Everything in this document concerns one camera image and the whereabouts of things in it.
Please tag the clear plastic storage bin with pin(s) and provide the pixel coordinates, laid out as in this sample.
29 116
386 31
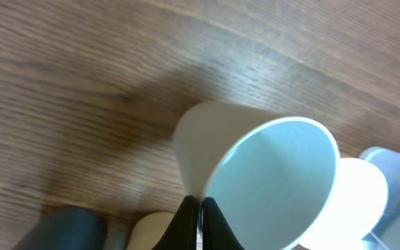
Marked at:
386 234

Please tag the small pink cup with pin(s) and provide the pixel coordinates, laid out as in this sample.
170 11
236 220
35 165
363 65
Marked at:
356 205

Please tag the small light blue cup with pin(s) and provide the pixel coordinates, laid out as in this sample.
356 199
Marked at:
271 176

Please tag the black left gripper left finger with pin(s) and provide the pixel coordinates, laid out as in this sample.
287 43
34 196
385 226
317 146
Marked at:
181 234

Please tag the tall dark blue cup upper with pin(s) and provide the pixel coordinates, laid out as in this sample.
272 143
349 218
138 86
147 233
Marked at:
68 228

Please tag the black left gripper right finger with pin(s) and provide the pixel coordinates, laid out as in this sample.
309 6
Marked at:
215 231

